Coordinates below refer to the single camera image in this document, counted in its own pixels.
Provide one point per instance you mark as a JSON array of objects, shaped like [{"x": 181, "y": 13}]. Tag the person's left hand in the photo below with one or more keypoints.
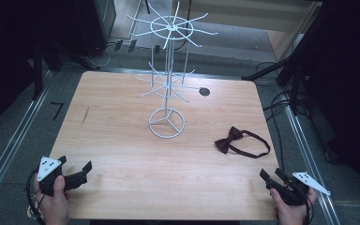
[{"x": 53, "y": 203}]

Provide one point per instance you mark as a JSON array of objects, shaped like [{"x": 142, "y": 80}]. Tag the dark cabinet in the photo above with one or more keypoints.
[{"x": 100, "y": 25}]

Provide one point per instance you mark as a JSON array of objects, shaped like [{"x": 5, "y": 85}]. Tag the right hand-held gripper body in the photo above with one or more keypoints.
[{"x": 293, "y": 189}]

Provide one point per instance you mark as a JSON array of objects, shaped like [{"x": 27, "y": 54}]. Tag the light wooden furniture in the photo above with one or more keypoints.
[{"x": 262, "y": 15}]

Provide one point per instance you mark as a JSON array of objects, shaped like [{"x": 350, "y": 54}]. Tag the person's right hand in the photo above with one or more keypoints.
[{"x": 289, "y": 212}]

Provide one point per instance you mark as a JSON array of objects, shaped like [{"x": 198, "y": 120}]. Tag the black round table grommet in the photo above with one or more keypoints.
[{"x": 204, "y": 91}]

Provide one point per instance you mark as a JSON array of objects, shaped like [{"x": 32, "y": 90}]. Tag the dark red bow tie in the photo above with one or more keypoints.
[{"x": 229, "y": 141}]

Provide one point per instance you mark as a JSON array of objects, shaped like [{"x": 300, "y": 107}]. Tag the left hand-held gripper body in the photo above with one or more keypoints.
[{"x": 47, "y": 175}]

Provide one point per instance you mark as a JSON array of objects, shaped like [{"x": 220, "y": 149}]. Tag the metal floor rail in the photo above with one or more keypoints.
[
  {"x": 9, "y": 150},
  {"x": 309, "y": 162}
]

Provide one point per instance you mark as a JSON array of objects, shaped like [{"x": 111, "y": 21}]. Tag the black metal stand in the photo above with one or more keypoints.
[
  {"x": 38, "y": 68},
  {"x": 293, "y": 72}
]

